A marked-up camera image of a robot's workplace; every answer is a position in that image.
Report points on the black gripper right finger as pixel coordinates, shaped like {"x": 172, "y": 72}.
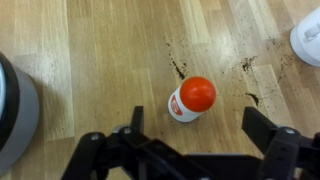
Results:
{"x": 258, "y": 128}

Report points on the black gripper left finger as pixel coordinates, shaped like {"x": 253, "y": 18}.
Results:
{"x": 137, "y": 120}

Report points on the orange white coffee pod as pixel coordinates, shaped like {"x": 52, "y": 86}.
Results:
{"x": 191, "y": 99}

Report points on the white mug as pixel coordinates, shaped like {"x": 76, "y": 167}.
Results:
{"x": 305, "y": 38}

